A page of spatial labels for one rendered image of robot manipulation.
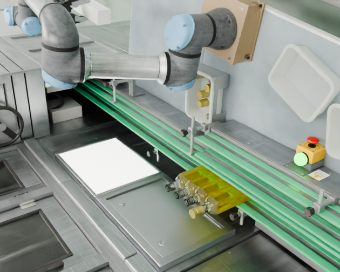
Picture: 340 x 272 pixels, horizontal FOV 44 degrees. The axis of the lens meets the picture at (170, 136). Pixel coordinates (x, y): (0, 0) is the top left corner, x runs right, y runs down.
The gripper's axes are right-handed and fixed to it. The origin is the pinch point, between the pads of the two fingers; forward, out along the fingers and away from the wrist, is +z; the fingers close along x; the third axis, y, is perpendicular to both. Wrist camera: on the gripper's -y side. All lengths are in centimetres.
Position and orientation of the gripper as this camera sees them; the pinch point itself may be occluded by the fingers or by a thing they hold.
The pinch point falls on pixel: (88, 9)
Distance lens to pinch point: 198.9
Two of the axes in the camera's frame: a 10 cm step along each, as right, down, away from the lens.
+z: 8.1, -2.5, 5.2
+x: -0.8, 8.4, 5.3
